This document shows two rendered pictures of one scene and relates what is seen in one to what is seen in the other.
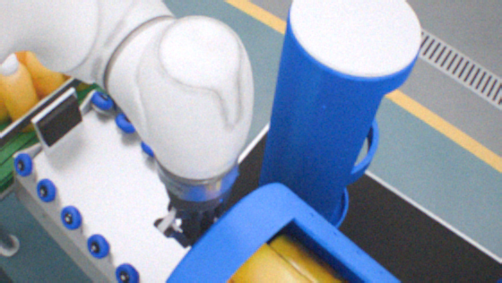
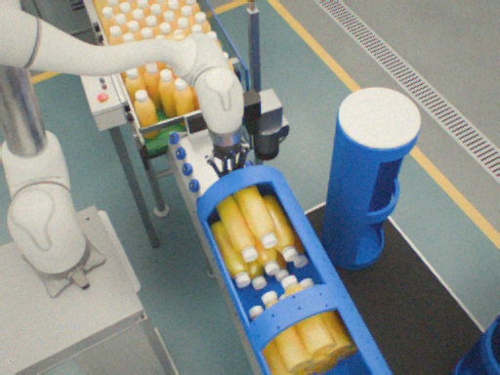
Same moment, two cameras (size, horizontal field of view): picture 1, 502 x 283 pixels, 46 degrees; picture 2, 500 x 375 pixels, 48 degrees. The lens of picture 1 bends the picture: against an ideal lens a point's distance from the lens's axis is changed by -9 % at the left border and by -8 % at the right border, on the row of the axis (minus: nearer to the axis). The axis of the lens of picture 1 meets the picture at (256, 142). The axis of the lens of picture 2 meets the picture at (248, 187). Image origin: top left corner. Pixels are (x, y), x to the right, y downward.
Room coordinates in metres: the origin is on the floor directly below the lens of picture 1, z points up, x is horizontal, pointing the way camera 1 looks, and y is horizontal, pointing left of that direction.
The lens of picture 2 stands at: (-0.42, -0.55, 2.49)
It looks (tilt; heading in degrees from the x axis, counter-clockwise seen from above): 55 degrees down; 36
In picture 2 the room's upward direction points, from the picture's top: 4 degrees counter-clockwise
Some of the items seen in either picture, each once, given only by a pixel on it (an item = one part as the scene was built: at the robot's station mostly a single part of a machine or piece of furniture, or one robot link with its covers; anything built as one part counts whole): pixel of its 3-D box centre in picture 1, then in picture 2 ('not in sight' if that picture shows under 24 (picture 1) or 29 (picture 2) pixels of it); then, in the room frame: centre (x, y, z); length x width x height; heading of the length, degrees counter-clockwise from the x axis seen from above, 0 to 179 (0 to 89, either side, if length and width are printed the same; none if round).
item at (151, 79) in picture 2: not in sight; (155, 86); (0.64, 0.62, 0.99); 0.07 x 0.07 x 0.19
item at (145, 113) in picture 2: not in sight; (146, 115); (0.51, 0.56, 0.99); 0.07 x 0.07 x 0.19
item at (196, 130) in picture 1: (186, 88); (220, 95); (0.34, 0.07, 1.50); 0.13 x 0.11 x 0.16; 51
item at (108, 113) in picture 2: not in sight; (103, 99); (0.45, 0.70, 1.05); 0.20 x 0.10 x 0.10; 55
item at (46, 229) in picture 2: not in sight; (44, 225); (-0.09, 0.36, 1.24); 0.18 x 0.16 x 0.22; 52
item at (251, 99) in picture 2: not in sight; (248, 107); (0.76, 0.29, 0.95); 0.10 x 0.07 x 0.10; 145
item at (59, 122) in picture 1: (61, 125); (200, 125); (0.57, 0.37, 0.99); 0.10 x 0.02 x 0.12; 145
